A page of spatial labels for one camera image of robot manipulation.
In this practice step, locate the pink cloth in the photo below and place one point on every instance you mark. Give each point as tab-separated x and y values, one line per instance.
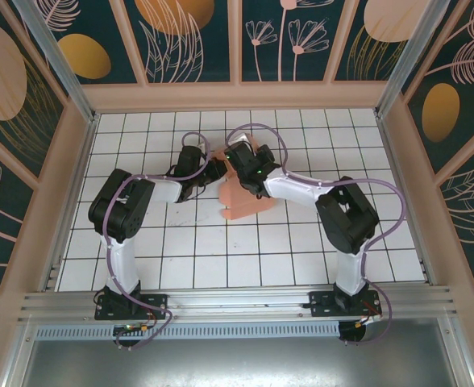
241	201

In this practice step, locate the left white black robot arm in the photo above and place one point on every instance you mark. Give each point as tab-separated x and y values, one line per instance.
118	209

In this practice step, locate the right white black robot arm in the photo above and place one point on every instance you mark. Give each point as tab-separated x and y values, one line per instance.
346	213

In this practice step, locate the small green circuit board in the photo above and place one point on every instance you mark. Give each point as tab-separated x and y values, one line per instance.
132	328

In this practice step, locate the grey metal sheet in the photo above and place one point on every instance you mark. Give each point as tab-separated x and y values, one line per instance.
237	363

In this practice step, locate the aluminium side rail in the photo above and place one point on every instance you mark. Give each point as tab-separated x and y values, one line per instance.
406	201
69	201

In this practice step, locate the aluminium mounting rail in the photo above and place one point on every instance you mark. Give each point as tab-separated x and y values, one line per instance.
237	300

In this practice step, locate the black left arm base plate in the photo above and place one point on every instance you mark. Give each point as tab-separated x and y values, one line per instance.
156	302

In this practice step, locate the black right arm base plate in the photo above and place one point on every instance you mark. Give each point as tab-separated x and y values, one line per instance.
321	302

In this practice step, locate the aluminium frame post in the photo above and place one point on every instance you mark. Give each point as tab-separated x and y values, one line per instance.
406	56
59	60

